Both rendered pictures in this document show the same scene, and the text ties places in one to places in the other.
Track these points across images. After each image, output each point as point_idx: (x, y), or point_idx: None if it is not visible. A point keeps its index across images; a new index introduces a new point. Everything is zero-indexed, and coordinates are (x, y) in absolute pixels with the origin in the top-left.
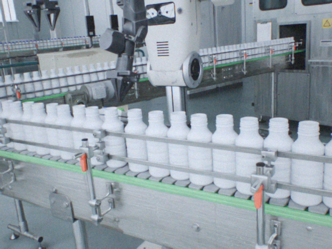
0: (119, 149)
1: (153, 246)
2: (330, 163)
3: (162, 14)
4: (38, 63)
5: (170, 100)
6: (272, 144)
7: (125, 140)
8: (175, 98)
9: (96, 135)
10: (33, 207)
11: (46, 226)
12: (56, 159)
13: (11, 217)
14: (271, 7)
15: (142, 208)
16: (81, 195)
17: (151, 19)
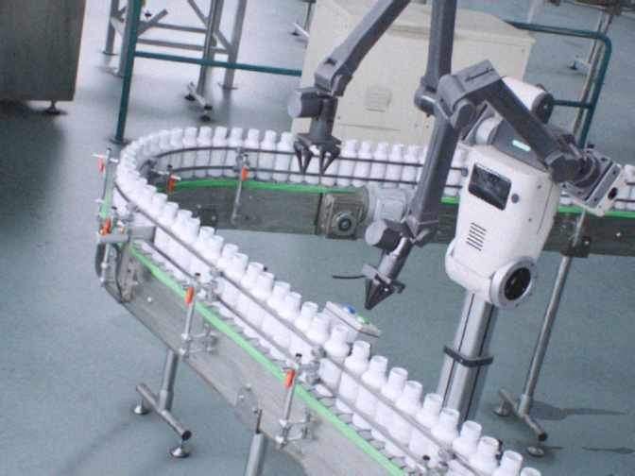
0: (334, 377)
1: None
2: None
3: (491, 188)
4: (311, 2)
5: (466, 312)
6: (456, 445)
7: (442, 286)
8: (473, 313)
9: (314, 353)
10: (189, 366)
11: (200, 415)
12: (264, 351)
13: (143, 369)
14: None
15: (331, 451)
16: (275, 408)
17: (475, 187)
